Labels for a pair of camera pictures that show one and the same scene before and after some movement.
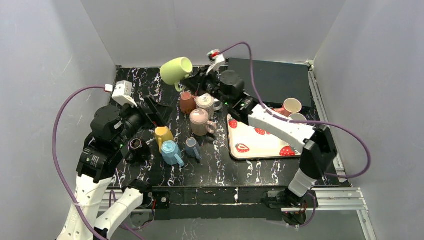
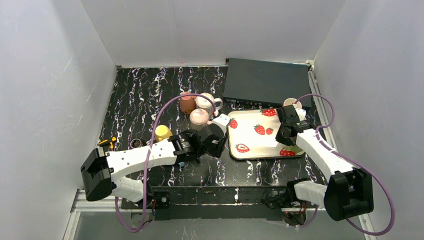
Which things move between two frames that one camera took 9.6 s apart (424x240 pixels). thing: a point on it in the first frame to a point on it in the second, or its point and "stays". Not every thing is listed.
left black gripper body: x=149 y=110 to x=215 y=143
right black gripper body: x=197 y=81 to x=288 y=117
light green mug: x=174 y=71 to x=295 y=149
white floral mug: x=206 y=101 stays
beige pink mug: x=200 y=125 stays
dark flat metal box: x=276 y=81 stays
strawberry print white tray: x=247 y=142 stays
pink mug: x=290 y=106 stays
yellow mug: x=162 y=134 stays
